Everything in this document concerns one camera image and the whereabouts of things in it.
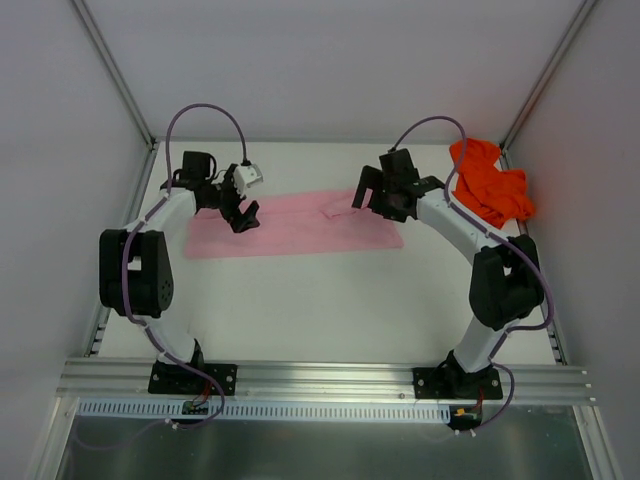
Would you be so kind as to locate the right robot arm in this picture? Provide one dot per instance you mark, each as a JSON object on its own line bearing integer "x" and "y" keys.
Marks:
{"x": 504, "y": 289}

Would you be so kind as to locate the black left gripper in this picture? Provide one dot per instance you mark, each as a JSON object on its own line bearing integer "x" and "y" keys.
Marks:
{"x": 232, "y": 201}

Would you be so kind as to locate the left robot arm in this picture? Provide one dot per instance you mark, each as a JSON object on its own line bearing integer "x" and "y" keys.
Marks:
{"x": 136, "y": 278}

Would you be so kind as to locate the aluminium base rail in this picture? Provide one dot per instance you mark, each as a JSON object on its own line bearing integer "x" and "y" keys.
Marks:
{"x": 329, "y": 382}

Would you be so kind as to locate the pink t shirt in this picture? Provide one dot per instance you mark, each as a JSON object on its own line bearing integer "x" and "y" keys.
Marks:
{"x": 307, "y": 223}

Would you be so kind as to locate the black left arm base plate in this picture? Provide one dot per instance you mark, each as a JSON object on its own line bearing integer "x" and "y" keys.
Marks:
{"x": 172, "y": 379}

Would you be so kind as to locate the aluminium frame post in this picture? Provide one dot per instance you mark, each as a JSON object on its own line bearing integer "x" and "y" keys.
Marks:
{"x": 96, "y": 38}
{"x": 561, "y": 49}

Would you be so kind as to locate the aluminium frame post right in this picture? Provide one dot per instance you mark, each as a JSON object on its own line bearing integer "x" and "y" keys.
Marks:
{"x": 561, "y": 49}

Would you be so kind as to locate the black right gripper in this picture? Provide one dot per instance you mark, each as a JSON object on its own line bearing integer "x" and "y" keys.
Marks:
{"x": 378, "y": 189}

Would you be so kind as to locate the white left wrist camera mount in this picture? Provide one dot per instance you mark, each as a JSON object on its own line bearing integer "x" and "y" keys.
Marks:
{"x": 246, "y": 177}

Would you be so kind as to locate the orange t shirt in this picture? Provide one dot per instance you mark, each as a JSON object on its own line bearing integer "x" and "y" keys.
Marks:
{"x": 496, "y": 196}

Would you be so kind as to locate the aluminium frame post left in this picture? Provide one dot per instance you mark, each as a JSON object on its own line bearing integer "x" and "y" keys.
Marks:
{"x": 96, "y": 38}

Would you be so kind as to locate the white slotted cable duct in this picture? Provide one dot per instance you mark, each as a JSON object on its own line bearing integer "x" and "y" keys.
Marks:
{"x": 268, "y": 410}

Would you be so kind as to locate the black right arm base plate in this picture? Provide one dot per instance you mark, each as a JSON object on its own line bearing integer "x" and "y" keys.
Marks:
{"x": 445, "y": 384}

